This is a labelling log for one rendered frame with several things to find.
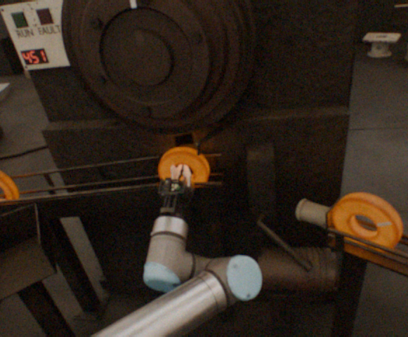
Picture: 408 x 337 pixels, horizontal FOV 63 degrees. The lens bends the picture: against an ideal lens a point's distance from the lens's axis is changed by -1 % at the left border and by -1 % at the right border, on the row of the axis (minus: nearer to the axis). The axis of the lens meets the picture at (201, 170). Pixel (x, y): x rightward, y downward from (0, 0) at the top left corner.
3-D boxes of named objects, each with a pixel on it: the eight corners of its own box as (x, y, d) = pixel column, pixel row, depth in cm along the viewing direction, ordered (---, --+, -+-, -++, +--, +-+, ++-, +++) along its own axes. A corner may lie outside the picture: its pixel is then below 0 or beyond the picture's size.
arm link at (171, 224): (189, 246, 89) (154, 246, 91) (192, 230, 92) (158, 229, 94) (182, 231, 82) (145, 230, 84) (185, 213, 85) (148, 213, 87)
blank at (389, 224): (357, 247, 88) (351, 255, 86) (326, 198, 87) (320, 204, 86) (416, 243, 75) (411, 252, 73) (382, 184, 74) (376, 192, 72)
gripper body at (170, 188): (187, 174, 92) (181, 213, 85) (193, 192, 99) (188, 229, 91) (160, 175, 93) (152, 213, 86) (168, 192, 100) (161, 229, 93)
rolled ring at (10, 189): (-44, 184, 120) (-37, 178, 123) (-2, 217, 127) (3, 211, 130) (-21, 161, 112) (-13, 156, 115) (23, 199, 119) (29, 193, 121)
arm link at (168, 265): (171, 297, 84) (135, 286, 81) (178, 250, 92) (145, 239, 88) (189, 288, 78) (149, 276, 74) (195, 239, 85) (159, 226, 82)
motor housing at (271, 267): (262, 332, 134) (258, 236, 104) (320, 335, 130) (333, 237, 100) (262, 365, 123) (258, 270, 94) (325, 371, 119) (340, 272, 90)
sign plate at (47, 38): (28, 68, 104) (3, 5, 95) (104, 60, 99) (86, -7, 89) (24, 70, 103) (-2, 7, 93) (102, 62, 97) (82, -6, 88)
